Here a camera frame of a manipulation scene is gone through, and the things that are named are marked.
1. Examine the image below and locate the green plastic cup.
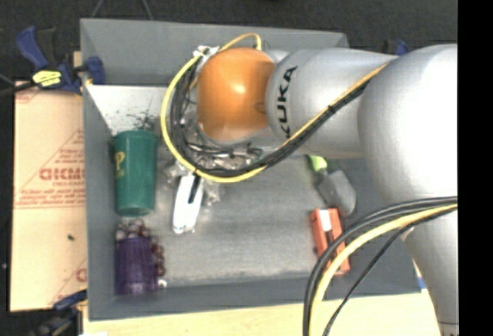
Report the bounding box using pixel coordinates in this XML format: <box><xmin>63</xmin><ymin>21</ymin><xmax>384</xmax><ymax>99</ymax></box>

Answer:
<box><xmin>111</xmin><ymin>129</ymin><xmax>160</xmax><ymax>217</ymax></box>

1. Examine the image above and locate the red-orange flat box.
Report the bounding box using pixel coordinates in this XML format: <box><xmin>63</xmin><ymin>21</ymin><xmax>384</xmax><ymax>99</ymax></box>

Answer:
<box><xmin>308</xmin><ymin>207</ymin><xmax>352</xmax><ymax>276</ymax></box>

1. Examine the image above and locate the grey and green spray bottle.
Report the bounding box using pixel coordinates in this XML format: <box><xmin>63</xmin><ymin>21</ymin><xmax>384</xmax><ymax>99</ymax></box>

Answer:
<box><xmin>305</xmin><ymin>154</ymin><xmax>357</xmax><ymax>217</ymax></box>

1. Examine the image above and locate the white oblong plastic object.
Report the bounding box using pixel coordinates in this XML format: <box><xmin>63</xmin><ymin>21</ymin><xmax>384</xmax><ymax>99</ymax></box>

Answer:
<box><xmin>171</xmin><ymin>173</ymin><xmax>204</xmax><ymax>236</ymax></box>

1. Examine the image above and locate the grey metal bin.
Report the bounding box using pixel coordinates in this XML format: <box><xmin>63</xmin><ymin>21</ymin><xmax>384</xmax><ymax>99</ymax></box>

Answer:
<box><xmin>79</xmin><ymin>17</ymin><xmax>423</xmax><ymax>322</ymax></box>

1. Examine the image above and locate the brown cardboard board, red print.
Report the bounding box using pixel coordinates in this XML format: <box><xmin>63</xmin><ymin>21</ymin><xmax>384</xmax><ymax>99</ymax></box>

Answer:
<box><xmin>8</xmin><ymin>82</ymin><xmax>89</xmax><ymax>313</ymax></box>

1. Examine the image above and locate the purple ribbed container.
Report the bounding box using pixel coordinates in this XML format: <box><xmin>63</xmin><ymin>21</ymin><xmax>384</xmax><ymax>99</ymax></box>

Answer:
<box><xmin>114</xmin><ymin>217</ymin><xmax>168</xmax><ymax>297</ymax></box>

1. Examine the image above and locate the black cylinder on white bracket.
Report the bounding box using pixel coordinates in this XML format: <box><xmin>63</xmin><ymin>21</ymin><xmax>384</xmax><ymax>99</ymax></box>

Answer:
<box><xmin>192</xmin><ymin>44</ymin><xmax>219</xmax><ymax>60</ymax></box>

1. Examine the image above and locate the clear crumpled plastic packet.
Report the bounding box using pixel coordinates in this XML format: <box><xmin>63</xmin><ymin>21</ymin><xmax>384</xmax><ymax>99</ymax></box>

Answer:
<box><xmin>164</xmin><ymin>157</ymin><xmax>225</xmax><ymax>207</ymax></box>

